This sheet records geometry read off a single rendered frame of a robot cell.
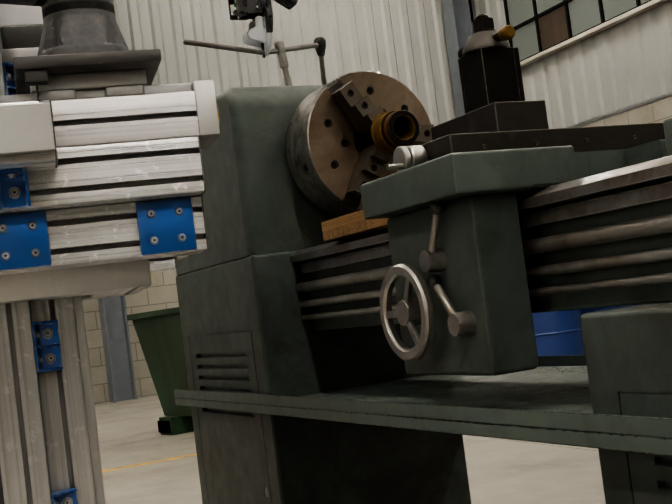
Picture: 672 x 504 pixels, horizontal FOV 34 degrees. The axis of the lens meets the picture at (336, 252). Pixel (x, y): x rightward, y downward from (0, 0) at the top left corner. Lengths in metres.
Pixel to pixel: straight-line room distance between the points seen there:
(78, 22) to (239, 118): 0.75
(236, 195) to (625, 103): 9.88
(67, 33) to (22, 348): 0.53
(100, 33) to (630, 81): 10.57
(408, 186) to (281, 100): 0.89
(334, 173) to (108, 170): 0.74
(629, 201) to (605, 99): 11.00
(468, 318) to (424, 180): 0.21
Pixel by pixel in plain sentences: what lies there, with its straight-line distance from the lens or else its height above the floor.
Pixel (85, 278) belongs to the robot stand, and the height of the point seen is 0.83.
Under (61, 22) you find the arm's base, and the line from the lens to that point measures 1.81.
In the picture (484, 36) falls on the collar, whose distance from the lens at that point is 1.85.
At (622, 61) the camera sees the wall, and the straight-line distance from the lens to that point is 12.19.
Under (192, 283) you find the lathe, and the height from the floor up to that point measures 0.83.
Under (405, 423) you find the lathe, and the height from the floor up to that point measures 0.53.
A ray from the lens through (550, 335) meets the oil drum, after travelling 8.69.
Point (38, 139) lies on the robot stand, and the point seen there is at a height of 1.02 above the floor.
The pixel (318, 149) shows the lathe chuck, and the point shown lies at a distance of 2.35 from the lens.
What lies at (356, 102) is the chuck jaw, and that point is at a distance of 2.36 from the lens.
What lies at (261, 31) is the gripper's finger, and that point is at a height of 1.39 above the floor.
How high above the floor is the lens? 0.73
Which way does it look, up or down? 3 degrees up
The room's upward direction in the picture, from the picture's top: 7 degrees counter-clockwise
